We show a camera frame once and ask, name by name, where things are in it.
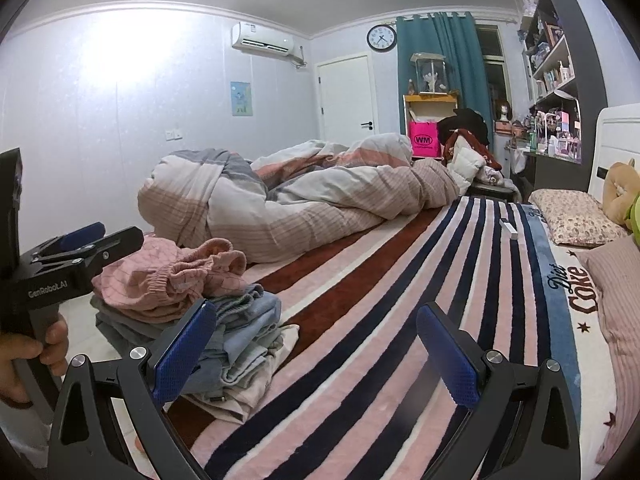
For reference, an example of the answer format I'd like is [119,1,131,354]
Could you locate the light blue folded jeans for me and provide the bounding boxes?
[197,284,283,386]

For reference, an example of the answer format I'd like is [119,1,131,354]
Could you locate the dark chair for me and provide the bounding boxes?
[470,180,521,203]

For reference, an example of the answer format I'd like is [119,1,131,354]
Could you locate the white puffer jacket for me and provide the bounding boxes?
[447,137,487,193]

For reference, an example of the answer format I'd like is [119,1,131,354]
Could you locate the white door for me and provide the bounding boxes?
[316,56,380,142]

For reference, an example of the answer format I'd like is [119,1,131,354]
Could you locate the yellow storage shelf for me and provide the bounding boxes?
[404,91,460,126]

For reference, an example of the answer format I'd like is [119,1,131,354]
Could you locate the round wall clock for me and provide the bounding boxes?
[366,25,397,52]

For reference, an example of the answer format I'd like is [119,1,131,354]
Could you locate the beige folded garment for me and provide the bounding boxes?
[182,324,301,425]

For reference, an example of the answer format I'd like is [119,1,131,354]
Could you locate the brown plush toy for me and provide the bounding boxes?
[601,159,640,228]

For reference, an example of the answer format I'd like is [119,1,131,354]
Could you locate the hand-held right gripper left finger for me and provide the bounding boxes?
[47,298,218,480]

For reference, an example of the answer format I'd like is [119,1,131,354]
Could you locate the window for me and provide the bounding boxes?
[475,25,511,126]

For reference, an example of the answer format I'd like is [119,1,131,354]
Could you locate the teal curtain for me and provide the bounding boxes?
[395,11,493,146]

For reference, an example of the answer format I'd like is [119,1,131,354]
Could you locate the mannequin head with wig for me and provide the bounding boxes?
[494,99,513,133]

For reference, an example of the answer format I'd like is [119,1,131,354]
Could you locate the white headboard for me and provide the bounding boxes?
[587,102,640,206]

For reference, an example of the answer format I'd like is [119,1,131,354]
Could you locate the dark cluttered shelf unit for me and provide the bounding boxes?
[517,0,608,196]

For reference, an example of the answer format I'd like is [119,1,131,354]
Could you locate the grey folded garment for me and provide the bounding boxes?
[95,307,171,358]

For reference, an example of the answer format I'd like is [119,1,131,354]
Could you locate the pink pants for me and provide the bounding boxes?
[91,236,251,324]

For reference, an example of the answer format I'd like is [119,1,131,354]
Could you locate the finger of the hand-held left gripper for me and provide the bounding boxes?
[30,226,145,281]
[37,221,107,257]

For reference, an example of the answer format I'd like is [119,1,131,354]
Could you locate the white air conditioner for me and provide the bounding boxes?
[231,21,296,56]

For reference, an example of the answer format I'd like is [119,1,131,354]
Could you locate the pink shopping bag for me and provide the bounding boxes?
[407,120,442,159]

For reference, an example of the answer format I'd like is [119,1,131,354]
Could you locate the striped pink white duvet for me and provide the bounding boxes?
[137,132,461,266]

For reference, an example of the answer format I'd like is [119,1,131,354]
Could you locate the black clothing heap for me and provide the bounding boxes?
[437,107,490,146]

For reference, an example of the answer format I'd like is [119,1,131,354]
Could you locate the person's left hand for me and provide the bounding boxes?
[0,319,70,403]

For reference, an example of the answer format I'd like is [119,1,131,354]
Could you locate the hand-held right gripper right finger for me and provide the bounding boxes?
[416,302,583,480]

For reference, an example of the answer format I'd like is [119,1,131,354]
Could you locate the glass display case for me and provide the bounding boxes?
[411,52,448,95]

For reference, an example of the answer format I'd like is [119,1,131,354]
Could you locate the small wall poster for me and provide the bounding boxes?
[231,81,252,117]

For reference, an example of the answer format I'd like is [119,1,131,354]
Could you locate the striped bed blanket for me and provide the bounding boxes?
[92,195,616,480]

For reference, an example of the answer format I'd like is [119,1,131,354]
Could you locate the pink ribbed pillow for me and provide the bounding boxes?
[575,235,640,466]

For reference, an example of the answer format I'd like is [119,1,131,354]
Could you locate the floral pillow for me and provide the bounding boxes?
[528,188,630,248]

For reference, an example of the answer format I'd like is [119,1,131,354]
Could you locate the red garment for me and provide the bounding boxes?
[442,129,503,171]

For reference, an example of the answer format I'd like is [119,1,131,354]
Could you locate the green plush toy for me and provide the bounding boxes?
[627,200,640,251]

